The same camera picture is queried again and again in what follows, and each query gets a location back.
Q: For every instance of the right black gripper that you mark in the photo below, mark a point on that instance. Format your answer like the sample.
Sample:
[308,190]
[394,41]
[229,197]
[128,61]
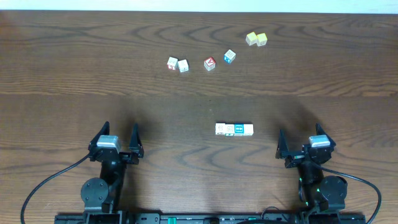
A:
[283,152]

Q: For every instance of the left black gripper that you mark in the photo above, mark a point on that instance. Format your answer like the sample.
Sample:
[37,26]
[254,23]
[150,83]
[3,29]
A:
[123,155]

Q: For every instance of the plain white block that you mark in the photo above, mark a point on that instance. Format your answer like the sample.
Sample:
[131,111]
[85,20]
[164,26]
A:
[248,129]

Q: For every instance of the blue top block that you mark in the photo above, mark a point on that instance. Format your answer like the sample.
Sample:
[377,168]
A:
[238,129]

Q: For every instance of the green sided block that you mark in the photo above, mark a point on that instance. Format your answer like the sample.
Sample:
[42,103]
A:
[229,130]

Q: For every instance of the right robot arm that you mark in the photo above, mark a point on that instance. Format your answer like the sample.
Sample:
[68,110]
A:
[324,196]

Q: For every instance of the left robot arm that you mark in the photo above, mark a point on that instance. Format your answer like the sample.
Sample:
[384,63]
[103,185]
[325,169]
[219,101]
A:
[101,194]

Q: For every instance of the red number block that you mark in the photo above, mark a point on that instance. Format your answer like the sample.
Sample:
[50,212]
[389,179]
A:
[172,63]

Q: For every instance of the white block beside red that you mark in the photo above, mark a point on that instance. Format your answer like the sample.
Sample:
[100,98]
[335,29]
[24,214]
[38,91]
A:
[183,65]

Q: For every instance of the blue sided letter block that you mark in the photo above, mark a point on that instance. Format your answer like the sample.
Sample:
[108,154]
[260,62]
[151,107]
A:
[229,56]

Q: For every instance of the pale yellow block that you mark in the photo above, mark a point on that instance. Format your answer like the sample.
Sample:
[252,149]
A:
[251,38]

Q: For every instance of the red letter A block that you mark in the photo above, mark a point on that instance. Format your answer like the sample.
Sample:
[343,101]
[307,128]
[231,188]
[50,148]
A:
[209,63]

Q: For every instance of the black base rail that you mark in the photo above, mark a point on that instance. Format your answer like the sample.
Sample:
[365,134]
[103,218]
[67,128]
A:
[155,218]

